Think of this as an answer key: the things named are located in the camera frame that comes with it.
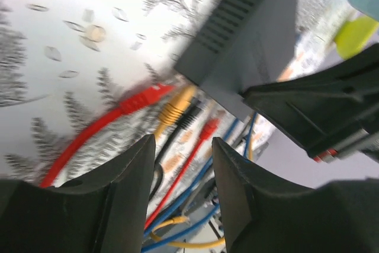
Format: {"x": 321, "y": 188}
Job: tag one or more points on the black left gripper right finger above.
{"x": 262, "y": 212}

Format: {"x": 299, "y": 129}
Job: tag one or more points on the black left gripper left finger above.
{"x": 103, "y": 210}

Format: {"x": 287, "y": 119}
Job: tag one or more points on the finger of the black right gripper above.
{"x": 329, "y": 114}

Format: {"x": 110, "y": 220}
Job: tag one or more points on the black network switch box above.
{"x": 243, "y": 43}

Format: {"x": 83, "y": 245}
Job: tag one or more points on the lime green bowl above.
{"x": 354, "y": 35}

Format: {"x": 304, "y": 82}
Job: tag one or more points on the floral table mat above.
{"x": 83, "y": 80}

